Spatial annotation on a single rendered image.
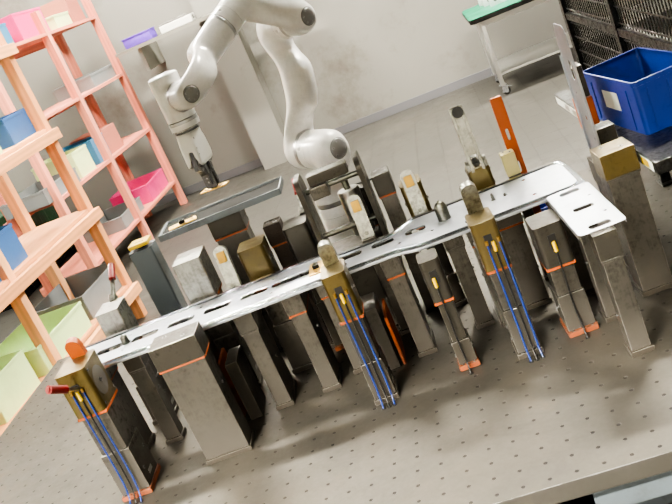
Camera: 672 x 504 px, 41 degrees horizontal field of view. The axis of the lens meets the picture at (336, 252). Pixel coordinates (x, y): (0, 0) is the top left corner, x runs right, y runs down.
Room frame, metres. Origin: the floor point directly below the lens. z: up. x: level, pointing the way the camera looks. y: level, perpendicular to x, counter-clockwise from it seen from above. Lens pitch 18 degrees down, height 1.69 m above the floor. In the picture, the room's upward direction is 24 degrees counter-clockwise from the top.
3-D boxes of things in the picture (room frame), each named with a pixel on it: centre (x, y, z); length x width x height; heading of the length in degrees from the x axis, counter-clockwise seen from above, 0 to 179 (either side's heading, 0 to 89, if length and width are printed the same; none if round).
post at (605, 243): (1.65, -0.51, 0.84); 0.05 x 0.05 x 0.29; 83
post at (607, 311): (1.83, -0.53, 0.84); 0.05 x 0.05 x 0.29; 83
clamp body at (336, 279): (1.91, 0.03, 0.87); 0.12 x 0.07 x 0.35; 173
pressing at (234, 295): (2.10, 0.08, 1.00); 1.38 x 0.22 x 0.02; 83
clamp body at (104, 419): (1.98, 0.67, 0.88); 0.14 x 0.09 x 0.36; 173
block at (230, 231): (2.46, 0.25, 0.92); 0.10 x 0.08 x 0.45; 83
